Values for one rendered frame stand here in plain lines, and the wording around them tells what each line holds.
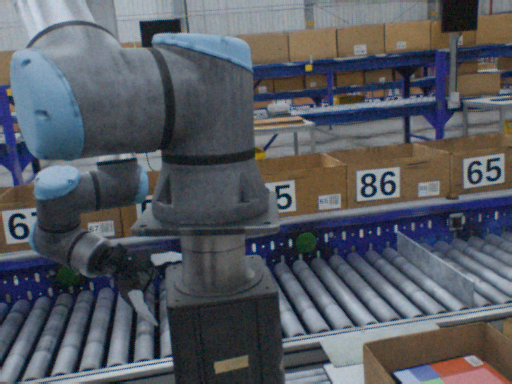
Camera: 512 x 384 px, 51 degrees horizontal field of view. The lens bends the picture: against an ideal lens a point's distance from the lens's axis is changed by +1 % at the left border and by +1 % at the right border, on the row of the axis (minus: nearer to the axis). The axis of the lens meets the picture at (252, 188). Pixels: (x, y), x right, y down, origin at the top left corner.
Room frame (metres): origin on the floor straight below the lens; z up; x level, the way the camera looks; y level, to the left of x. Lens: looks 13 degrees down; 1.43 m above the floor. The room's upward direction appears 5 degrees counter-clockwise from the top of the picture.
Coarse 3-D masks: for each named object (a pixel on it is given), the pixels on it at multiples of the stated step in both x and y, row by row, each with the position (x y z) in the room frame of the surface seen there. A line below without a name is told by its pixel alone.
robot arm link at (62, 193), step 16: (48, 176) 1.10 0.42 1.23; (64, 176) 1.10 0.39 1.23; (80, 176) 1.13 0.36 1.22; (48, 192) 1.07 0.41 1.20; (64, 192) 1.08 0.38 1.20; (80, 192) 1.10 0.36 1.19; (48, 208) 1.08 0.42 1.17; (64, 208) 1.09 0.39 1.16; (80, 208) 1.11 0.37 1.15; (48, 224) 1.10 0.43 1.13; (64, 224) 1.10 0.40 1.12
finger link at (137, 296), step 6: (132, 294) 1.03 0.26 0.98; (138, 294) 1.02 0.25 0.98; (132, 300) 1.02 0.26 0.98; (138, 300) 1.02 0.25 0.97; (144, 300) 1.02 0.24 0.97; (138, 306) 1.01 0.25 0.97; (144, 306) 1.00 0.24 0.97; (138, 312) 1.00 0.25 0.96; (144, 312) 1.00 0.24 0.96; (150, 312) 0.99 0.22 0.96; (144, 318) 0.99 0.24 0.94; (150, 318) 0.99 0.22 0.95; (156, 324) 0.98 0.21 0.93
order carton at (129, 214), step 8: (152, 176) 2.02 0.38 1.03; (152, 184) 2.02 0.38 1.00; (152, 192) 1.74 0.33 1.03; (120, 208) 1.72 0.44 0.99; (128, 208) 1.72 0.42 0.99; (136, 208) 1.73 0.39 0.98; (128, 216) 1.72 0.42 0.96; (136, 216) 1.73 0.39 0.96; (128, 224) 1.72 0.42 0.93; (128, 232) 1.72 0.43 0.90
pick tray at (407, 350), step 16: (400, 336) 1.01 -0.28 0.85; (416, 336) 1.02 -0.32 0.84; (432, 336) 1.02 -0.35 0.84; (448, 336) 1.03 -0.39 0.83; (464, 336) 1.04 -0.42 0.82; (480, 336) 1.04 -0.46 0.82; (496, 336) 1.01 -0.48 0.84; (368, 352) 0.96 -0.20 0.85; (384, 352) 1.00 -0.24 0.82; (400, 352) 1.01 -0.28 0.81; (416, 352) 1.02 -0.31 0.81; (432, 352) 1.02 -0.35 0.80; (448, 352) 1.03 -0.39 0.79; (464, 352) 1.04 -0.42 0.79; (480, 352) 1.04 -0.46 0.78; (496, 352) 1.01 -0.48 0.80; (368, 368) 0.97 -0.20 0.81; (384, 368) 1.00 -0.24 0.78; (400, 368) 1.01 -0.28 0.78; (496, 368) 1.01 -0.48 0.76
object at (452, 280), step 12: (408, 240) 1.70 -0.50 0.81; (408, 252) 1.70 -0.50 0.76; (420, 252) 1.62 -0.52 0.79; (420, 264) 1.62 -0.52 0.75; (432, 264) 1.54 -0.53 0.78; (444, 264) 1.47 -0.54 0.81; (432, 276) 1.54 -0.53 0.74; (444, 276) 1.47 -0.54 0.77; (456, 276) 1.41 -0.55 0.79; (456, 288) 1.41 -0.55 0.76; (468, 288) 1.35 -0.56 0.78; (468, 300) 1.35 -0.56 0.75
